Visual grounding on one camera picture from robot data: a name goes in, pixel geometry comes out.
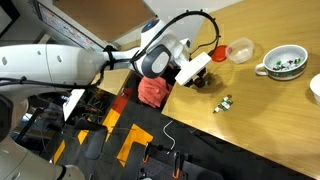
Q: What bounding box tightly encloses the clear plastic container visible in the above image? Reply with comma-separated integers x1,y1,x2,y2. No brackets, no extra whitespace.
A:
225,37,255,65

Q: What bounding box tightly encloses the coral pink cloth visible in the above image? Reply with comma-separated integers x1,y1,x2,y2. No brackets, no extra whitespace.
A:
137,76,174,109

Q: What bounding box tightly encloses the black clamp orange handle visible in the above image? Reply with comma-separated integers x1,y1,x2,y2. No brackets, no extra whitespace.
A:
171,151,183,180
142,143,151,164

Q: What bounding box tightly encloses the red brown sweet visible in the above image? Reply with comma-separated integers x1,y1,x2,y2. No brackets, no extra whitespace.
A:
222,94,234,104

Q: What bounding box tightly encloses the white paper cup green band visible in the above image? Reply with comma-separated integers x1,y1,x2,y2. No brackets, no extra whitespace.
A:
309,73,320,106

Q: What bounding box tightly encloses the black office chair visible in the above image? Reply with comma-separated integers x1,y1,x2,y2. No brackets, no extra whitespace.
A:
74,118,109,161

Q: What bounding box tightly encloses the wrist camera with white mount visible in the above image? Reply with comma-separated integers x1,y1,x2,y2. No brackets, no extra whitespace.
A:
174,51,213,87

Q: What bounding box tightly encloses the printed poster board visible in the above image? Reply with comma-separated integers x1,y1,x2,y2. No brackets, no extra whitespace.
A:
33,0,109,51

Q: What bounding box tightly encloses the white flat panel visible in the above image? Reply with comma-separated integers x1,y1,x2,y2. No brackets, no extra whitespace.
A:
62,88,86,122

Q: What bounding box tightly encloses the green christmas pattern mug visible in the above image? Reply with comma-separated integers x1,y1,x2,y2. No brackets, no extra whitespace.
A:
254,44,309,82

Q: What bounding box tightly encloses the black framed screen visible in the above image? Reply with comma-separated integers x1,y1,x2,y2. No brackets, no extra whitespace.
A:
0,0,20,37

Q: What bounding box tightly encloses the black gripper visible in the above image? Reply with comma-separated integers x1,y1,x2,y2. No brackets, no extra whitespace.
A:
189,74,204,89

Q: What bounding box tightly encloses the white cable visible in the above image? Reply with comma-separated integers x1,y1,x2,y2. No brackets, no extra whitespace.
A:
162,119,177,151

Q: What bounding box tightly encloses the red plastic lid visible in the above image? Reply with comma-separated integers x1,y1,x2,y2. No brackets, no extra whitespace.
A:
210,44,229,63

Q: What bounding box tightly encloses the cork board metal frame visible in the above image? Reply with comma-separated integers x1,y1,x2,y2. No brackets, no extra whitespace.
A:
53,0,158,43

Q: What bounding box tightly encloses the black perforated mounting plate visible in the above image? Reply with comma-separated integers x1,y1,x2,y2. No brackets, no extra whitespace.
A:
138,143,224,180

